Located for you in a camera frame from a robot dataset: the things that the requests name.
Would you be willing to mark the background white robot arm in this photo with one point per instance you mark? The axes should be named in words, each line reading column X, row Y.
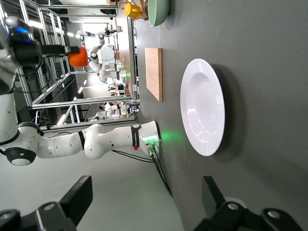
column 96, row 65
column 103, row 116

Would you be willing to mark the white round plate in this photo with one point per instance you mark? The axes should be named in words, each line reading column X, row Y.
column 202, row 108

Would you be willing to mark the orange fruit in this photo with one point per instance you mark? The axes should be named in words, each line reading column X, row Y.
column 78, row 60

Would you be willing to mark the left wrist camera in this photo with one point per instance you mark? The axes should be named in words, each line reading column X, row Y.
column 20, row 27

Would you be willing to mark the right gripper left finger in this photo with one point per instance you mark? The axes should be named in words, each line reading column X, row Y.
column 77, row 199

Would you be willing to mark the yellow cup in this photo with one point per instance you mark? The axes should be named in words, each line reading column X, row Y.
column 132, row 10

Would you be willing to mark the aluminium frame cage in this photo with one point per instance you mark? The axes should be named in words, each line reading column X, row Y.
column 48, row 101

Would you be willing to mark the light green bowl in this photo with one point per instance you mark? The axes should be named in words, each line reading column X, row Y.
column 157, row 12

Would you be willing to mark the person in white coat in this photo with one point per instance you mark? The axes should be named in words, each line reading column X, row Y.
column 109, row 107

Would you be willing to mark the wooden peg drying rack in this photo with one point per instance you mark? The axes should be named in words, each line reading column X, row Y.
column 143, row 9

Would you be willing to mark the wooden cutting board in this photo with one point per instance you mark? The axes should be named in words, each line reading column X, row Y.
column 154, row 72

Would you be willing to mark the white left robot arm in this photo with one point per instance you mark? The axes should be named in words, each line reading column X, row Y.
column 60, row 144

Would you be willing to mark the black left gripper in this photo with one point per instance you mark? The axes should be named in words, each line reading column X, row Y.
column 26, row 51

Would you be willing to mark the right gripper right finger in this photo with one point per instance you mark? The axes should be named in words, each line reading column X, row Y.
column 213, row 195

